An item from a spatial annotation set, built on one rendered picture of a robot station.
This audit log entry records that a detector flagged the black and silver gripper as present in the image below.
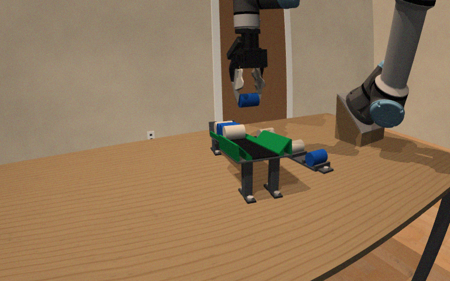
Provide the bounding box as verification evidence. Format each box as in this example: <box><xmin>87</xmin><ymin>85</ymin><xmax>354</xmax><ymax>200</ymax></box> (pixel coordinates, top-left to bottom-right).
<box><xmin>229</xmin><ymin>28</ymin><xmax>268</xmax><ymax>103</ymax></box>

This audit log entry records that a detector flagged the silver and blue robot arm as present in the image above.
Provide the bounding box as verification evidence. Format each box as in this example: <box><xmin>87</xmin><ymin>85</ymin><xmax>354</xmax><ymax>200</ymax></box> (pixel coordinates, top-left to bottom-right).
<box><xmin>233</xmin><ymin>0</ymin><xmax>436</xmax><ymax>128</ymax></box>

